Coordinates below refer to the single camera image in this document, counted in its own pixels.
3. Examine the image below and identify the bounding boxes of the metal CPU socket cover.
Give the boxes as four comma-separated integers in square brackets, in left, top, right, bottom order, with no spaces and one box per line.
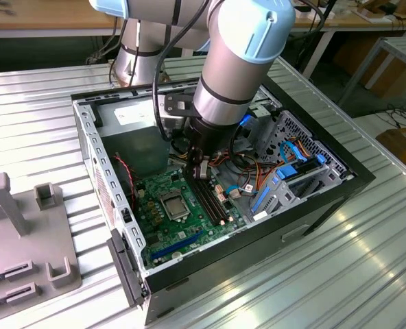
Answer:
[158,190,192,222]

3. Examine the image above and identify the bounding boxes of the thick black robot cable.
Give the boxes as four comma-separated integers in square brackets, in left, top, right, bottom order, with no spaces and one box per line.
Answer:
[153,0,224,142]

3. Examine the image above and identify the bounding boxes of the blue expansion slot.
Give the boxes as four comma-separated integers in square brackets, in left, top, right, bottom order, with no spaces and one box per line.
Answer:
[150,230,204,261]

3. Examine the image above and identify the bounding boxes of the green motherboard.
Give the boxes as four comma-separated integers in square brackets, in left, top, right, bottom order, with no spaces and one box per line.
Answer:
[134,160,248,271]

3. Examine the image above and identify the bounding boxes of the cardboard box white label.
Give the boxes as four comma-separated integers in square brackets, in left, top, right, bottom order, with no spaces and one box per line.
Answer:
[376,125,406,172]

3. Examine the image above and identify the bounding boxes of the blue disk carrier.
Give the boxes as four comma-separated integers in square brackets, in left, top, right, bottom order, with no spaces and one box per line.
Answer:
[275,156,327,182]

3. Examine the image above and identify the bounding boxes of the red black twisted fan wire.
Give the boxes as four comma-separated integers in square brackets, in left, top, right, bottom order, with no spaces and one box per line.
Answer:
[112,154,138,210]

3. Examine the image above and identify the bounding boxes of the blue flat data wire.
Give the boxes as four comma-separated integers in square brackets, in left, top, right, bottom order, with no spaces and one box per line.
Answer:
[278,139,309,165]

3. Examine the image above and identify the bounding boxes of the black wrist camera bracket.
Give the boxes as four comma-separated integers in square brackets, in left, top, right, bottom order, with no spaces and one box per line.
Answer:
[163,93,196,120]

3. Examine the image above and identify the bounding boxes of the orange yellow red wire bundle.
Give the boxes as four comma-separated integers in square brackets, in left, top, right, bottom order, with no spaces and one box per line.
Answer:
[209,150,283,203]

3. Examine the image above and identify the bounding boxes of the grey parts rack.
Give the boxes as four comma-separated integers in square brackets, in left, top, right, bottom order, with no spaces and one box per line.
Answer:
[0,172,84,309]

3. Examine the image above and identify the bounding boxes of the long wooden desk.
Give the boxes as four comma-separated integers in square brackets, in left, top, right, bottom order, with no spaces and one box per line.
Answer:
[0,0,406,38]

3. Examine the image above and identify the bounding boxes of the grey metal drive cage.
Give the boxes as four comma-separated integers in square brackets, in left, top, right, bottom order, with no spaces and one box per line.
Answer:
[247,84,283,157]

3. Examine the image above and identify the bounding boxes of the black case fan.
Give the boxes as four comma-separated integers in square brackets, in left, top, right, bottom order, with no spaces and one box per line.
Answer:
[110,154,139,210]

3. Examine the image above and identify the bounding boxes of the grey power supply white label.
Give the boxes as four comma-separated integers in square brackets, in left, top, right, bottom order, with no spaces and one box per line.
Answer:
[95,97,175,179]

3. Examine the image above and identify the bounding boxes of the blue plastic bay lever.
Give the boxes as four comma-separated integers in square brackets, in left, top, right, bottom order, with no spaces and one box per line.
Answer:
[250,186,271,214]

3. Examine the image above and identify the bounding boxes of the RAM slot black clips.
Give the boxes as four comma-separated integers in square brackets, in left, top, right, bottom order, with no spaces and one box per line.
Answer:
[199,178,230,223]
[191,178,222,226]

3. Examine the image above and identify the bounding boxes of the silver topped CPU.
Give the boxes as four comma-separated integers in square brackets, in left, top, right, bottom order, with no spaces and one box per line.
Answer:
[165,197,187,217]

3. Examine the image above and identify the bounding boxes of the grey metal slat table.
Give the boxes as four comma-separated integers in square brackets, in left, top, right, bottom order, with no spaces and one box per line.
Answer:
[338,36,406,114]

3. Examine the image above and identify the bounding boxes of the small white box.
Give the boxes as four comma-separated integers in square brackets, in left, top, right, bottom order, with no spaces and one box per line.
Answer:
[294,5,336,21]

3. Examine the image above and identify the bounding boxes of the black open PC case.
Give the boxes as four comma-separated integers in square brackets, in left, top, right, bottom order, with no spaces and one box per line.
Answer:
[70,69,377,326]

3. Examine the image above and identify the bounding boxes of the brown cardboard box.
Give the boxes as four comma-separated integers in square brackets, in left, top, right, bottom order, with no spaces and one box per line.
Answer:
[333,34,406,100]

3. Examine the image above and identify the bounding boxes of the black slanted pole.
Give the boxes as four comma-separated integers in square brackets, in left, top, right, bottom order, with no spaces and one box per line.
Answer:
[294,0,337,71]

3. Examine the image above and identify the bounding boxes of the grey metal disk bay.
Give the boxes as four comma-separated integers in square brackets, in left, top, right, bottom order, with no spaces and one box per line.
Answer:
[243,160,357,223]

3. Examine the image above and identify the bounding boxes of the RAM slot white clips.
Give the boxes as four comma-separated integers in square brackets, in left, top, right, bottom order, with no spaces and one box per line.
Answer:
[195,178,226,225]
[204,176,235,222]

